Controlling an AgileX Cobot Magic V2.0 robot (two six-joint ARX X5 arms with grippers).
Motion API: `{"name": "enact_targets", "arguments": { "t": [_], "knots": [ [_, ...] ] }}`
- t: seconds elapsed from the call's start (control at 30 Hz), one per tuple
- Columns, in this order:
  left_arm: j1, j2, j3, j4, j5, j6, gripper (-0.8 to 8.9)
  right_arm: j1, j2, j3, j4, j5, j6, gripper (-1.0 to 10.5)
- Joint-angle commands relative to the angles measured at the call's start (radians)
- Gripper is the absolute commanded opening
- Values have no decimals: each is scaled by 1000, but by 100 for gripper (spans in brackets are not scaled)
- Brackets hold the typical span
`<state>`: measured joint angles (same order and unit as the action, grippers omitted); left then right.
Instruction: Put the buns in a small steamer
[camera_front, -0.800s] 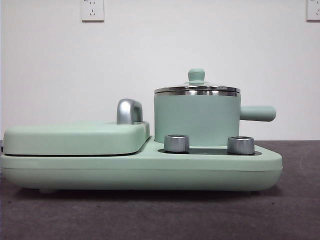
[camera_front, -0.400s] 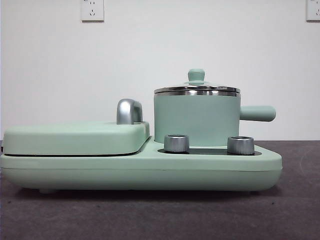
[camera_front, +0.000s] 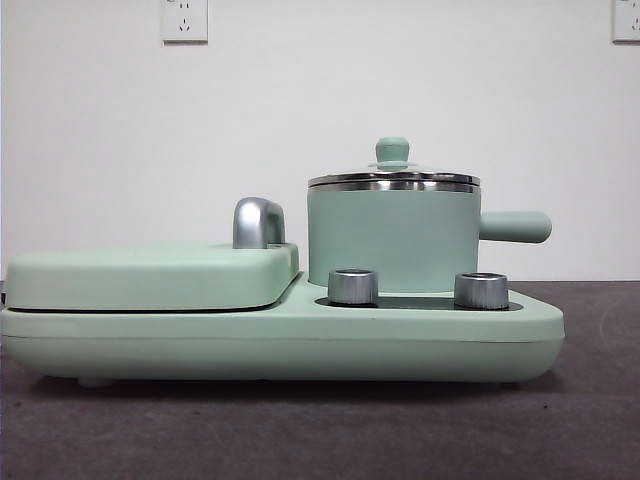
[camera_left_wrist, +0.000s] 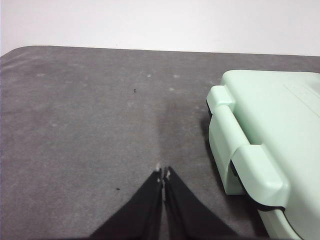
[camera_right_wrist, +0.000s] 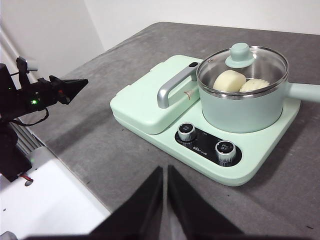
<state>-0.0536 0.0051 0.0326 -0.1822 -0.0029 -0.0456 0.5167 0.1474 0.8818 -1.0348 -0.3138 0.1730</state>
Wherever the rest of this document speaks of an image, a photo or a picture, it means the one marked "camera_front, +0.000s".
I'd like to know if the white wall socket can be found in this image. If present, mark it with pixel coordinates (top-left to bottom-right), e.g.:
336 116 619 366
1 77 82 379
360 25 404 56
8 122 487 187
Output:
160 0 209 44
612 0 640 44

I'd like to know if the silver griddle lid handle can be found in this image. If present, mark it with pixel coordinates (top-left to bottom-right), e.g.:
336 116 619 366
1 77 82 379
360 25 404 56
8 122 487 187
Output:
232 197 287 250

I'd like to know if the mint green griddle lid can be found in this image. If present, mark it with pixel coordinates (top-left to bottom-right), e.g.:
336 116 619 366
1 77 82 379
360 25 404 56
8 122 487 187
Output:
5 241 302 312

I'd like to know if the silver control knob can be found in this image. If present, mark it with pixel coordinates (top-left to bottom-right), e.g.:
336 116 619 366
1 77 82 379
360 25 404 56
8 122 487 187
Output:
327 268 380 305
453 272 510 309

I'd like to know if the glass pot lid green knob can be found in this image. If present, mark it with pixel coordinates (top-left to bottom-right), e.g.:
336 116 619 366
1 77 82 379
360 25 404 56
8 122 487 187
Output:
308 137 482 184

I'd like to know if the mint green handled pot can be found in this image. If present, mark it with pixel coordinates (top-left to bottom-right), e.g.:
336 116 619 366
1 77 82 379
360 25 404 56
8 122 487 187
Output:
307 191 553 296

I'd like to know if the mint green breakfast machine base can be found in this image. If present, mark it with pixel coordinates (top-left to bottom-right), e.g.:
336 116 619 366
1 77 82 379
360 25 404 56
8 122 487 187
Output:
0 271 566 389

